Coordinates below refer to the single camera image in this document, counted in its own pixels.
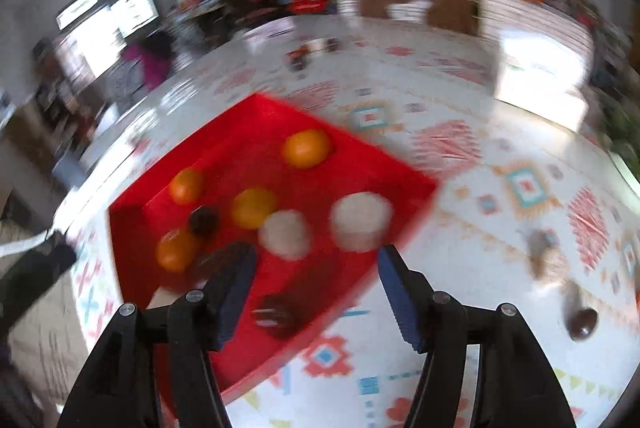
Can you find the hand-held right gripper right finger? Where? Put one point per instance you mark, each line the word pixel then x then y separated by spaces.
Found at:
pixel 400 298

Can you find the orange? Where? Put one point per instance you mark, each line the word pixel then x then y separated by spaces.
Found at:
pixel 175 251
pixel 306 148
pixel 254 207
pixel 186 185

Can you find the white tissue pack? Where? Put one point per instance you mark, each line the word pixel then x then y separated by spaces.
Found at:
pixel 542 78

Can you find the red plastic tray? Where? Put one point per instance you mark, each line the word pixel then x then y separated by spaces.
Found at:
pixel 260 143

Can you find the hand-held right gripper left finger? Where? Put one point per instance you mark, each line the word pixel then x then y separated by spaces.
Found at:
pixel 235 293

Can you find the brown date-shaped bun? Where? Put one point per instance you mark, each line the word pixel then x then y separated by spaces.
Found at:
pixel 582 324

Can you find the small dark object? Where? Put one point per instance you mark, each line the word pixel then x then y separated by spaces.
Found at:
pixel 299 59
pixel 332 44

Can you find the small dark round fruit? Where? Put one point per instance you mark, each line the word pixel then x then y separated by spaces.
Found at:
pixel 202 221

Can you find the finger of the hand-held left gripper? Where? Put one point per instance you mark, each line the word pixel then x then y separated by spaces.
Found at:
pixel 35 278

